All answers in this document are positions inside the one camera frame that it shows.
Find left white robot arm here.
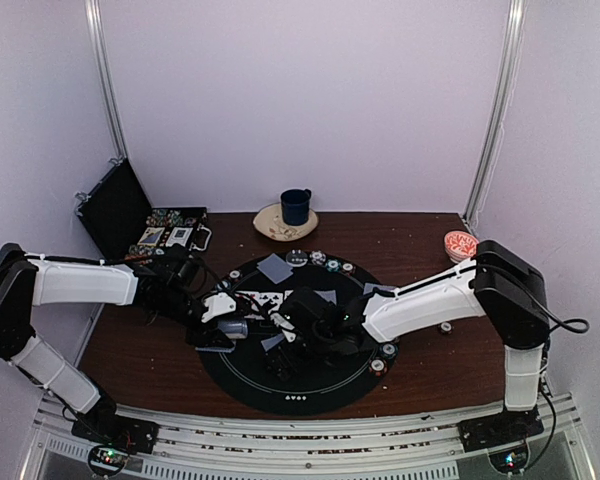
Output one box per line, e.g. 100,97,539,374
0,243,239,444

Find green chips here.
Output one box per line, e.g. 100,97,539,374
325,259,342,272

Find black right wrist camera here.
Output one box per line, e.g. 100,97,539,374
270,287,337,342

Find blue boxed card deck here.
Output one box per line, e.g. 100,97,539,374
137,227,165,246

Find six of hearts card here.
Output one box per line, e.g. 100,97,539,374
240,292,261,318

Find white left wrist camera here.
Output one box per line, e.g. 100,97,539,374
201,292,237,323

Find red patterned small bowl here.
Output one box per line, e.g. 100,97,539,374
444,231,479,263

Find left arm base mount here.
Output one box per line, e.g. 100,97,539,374
71,417,159,477

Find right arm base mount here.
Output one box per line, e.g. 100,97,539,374
458,415,544,475

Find blue playing card deck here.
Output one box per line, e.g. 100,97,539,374
217,319,249,340

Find white boxed card deck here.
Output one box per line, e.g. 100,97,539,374
165,227,193,247

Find seven of clubs card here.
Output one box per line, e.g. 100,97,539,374
256,292,285,315

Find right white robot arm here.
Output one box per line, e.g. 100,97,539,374
266,240,550,442

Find black poker set case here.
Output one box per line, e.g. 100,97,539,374
75,159,212,259

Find beige ceramic saucer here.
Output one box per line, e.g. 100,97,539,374
252,203,319,242

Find dealt card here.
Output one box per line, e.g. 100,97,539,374
257,254,288,283

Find round black poker mat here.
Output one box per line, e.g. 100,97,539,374
200,261,398,416

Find green fifty poker chip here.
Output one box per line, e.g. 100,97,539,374
381,343,398,358

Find dark blue mug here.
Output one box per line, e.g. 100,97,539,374
280,189,312,226

